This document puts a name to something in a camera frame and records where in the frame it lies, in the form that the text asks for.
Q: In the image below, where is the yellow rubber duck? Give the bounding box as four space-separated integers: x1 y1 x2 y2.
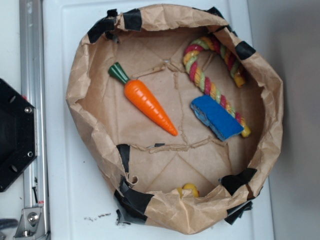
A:
177 183 200 198

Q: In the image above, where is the orange toy carrot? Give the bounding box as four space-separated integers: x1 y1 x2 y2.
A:
108 62 178 136

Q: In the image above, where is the brown paper bag bowl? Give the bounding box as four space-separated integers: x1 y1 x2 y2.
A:
66 4 284 235

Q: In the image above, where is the blue sponge block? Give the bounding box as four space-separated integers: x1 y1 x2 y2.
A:
190 95 244 141

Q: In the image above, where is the multicolour rope toy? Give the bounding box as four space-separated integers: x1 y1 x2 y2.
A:
183 34 252 138

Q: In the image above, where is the aluminium extrusion rail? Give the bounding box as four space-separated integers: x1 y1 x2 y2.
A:
19 0 51 240

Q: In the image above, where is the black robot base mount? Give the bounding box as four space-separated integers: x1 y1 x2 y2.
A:
0 79 37 193

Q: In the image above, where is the metal corner bracket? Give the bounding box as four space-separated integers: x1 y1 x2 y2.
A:
13 207 46 240

